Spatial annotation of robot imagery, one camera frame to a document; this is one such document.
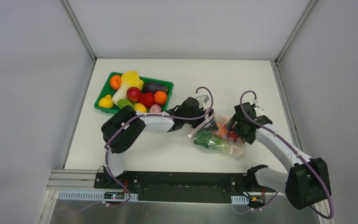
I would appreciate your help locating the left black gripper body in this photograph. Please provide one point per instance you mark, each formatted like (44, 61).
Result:
(206, 118)

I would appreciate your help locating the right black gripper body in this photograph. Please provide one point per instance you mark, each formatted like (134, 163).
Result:
(237, 124)

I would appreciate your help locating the fake peach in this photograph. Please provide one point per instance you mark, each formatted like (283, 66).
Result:
(222, 131)

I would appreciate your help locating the clear zip top bag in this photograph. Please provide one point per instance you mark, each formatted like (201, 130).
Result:
(210, 125)

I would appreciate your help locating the fake orange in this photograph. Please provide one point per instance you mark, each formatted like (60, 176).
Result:
(160, 97)
(115, 82)

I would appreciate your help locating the fake red spotted mushroom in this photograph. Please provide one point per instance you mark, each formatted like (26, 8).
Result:
(232, 137)

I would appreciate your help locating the fake white radish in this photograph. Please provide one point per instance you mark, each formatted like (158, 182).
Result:
(236, 150)

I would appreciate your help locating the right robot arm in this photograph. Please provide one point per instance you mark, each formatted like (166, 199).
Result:
(306, 181)

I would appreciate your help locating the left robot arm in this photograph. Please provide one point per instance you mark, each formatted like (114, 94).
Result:
(121, 131)

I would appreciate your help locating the fake orange in tray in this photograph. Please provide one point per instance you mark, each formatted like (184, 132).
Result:
(160, 97)

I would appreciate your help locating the fake pink onion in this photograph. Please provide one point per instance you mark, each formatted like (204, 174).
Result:
(155, 108)

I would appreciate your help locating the fake red bell pepper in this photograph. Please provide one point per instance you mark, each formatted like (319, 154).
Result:
(147, 99)

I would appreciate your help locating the fake purple eggplant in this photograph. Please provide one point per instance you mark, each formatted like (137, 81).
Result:
(153, 87)

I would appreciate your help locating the fake yellow lemon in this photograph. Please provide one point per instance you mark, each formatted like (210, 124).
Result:
(140, 107)

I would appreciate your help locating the fake napa cabbage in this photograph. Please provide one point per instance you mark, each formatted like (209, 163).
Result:
(128, 80)

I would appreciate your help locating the fake green cucumber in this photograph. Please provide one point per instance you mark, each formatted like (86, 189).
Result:
(123, 103)

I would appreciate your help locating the green plastic tray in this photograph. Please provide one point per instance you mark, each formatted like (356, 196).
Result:
(107, 90)

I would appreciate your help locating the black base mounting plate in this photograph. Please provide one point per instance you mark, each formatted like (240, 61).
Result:
(182, 187)

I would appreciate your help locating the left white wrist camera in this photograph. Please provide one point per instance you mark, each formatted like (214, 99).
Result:
(203, 100)

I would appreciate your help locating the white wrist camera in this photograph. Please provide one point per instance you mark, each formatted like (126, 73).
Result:
(203, 100)
(257, 108)

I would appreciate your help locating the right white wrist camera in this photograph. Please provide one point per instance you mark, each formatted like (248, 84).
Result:
(257, 108)

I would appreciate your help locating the aluminium frame rail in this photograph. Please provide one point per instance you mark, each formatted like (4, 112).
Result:
(78, 28)

